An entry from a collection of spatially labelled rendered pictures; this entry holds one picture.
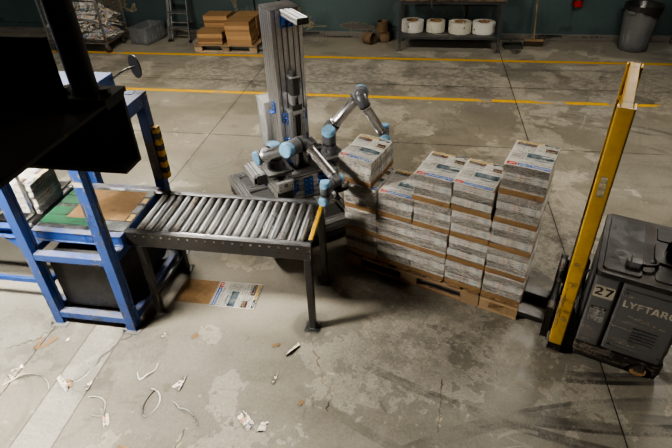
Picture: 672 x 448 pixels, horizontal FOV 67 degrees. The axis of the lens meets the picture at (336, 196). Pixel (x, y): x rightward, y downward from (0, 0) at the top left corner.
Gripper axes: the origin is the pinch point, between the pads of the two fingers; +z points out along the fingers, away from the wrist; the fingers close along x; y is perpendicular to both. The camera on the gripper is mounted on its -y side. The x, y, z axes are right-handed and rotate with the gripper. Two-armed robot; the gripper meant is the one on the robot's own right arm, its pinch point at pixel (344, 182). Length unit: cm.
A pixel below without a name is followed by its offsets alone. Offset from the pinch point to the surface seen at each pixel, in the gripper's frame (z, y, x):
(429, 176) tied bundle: 3, 22, -66
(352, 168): 3.6, 11.9, -5.0
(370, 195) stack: 2.8, -7.7, -20.8
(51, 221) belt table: -134, -6, 171
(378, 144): 29.7, 22.1, -14.4
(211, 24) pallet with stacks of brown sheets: 443, -51, 519
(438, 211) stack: 3, -6, -75
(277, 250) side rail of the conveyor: -82, -10, 8
